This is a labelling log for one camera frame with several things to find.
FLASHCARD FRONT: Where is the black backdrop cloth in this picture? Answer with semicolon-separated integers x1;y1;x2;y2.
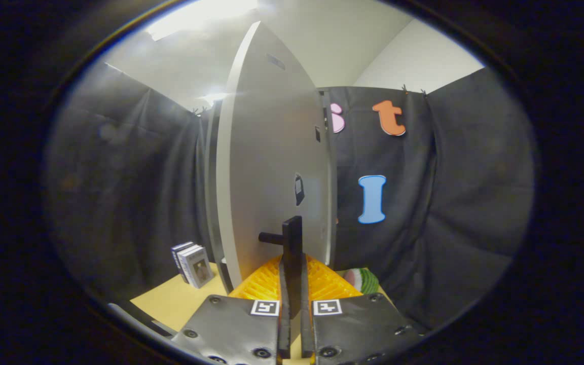
44;61;536;330

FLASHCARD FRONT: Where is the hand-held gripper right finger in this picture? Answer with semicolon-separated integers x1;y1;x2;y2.
300;253;424;365

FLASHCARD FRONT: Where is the white shoe cabinet door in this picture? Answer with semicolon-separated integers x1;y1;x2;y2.
216;20;336;295

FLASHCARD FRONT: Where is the white covered book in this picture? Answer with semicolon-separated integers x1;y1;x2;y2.
178;245;215;289

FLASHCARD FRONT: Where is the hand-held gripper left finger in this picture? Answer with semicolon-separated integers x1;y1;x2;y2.
170;253;293;365

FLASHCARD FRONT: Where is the grey shoe cabinet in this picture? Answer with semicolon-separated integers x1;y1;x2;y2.
202;86;338;295

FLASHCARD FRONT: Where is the black door handle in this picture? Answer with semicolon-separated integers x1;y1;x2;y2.
258;215;304;320

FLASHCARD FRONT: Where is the blue spined book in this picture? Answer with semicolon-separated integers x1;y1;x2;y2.
171;241;195;283

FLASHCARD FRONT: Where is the watermelon slice toy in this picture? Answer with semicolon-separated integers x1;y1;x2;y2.
343;268;380;296

